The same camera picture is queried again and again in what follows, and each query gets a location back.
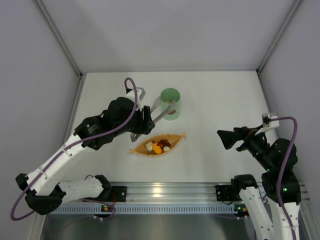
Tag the aluminium mounting rail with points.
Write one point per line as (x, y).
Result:
(171, 192)

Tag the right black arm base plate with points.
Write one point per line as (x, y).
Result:
(225, 193)

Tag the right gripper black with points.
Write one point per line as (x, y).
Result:
(240, 139)

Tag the orange boat-shaped woven tray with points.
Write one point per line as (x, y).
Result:
(173, 138)

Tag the right aluminium frame post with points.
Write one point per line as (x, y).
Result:
(287, 19)

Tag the white cube food toy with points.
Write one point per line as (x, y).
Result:
(149, 146)

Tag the metal tongs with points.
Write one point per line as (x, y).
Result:
(162, 113)

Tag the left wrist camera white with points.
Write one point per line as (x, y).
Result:
(140, 95)

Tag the aluminium frame post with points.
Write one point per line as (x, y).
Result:
(80, 77)
(287, 19)

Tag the green cylindrical lunch container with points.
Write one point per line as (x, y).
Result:
(170, 97)

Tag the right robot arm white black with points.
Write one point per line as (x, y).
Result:
(282, 188)

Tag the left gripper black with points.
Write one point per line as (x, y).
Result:
(147, 120)

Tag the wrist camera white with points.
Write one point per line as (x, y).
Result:
(140, 95)
(269, 122)

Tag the slotted grey cable duct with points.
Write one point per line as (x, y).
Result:
(145, 209)

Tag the orange carrot food toy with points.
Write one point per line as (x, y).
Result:
(157, 149)

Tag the left aluminium frame post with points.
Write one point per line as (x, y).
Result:
(80, 77)

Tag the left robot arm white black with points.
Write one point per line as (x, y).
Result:
(44, 190)

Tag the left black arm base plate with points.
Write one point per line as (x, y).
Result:
(113, 194)

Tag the small white food toy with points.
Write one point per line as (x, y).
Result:
(166, 149)

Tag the brown food toy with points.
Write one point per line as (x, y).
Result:
(164, 143)

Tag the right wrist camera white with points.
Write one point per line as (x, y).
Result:
(269, 122)

